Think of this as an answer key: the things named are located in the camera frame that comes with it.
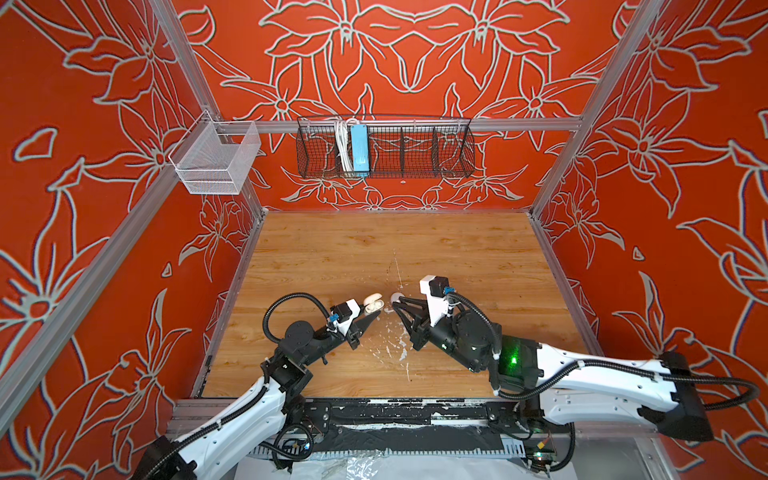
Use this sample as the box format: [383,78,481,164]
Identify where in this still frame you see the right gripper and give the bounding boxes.
[391,296,486,376]

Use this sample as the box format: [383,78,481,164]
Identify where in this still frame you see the white earbud charging case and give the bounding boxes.
[363,293,385,315]

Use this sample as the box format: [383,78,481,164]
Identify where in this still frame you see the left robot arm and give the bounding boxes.
[133,292,384,479]

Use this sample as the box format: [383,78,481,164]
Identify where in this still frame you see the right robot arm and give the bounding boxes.
[391,292,760,442]

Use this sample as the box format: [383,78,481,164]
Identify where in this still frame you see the blue white box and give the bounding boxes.
[350,124,370,176]

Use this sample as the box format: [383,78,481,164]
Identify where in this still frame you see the clear plastic bin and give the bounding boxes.
[169,112,262,195]

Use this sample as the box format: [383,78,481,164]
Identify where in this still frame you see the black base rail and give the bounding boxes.
[287,398,573,457]

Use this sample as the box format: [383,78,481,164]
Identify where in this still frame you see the black wire basket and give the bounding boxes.
[296,114,477,180]

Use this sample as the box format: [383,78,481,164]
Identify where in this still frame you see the white coiled cable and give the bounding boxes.
[333,119,354,174]

